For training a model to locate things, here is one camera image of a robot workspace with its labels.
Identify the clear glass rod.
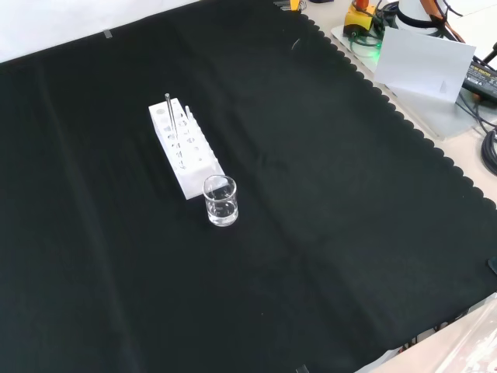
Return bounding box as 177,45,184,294
164,92,180,145

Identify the white test tube rack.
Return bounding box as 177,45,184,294
148,99,226,201

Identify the glass beaker with water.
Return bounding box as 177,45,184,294
203,174,238,228

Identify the black bench cloth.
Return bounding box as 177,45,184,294
0,0,497,373

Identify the hex key set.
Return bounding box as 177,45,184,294
273,0,308,12

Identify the yellow stop button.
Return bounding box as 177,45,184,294
342,0,377,35

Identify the pale board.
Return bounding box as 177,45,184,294
374,26,478,106

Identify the black power adapter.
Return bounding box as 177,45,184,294
461,58,497,103

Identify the clear plastic sheet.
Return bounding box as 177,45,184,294
370,293,497,373

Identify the green cable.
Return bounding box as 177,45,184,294
348,31,384,60

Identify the thick black cable coil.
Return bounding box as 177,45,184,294
481,127,497,176

